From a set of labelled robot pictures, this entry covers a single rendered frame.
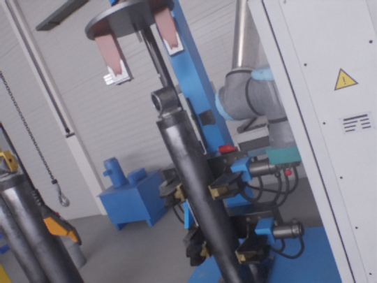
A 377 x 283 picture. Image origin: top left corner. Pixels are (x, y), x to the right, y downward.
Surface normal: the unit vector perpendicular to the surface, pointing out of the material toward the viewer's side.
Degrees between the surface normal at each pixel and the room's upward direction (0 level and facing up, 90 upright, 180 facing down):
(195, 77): 90
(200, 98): 90
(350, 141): 90
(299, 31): 90
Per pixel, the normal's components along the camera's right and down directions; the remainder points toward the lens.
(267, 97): -0.69, 0.39
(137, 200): -0.41, 0.33
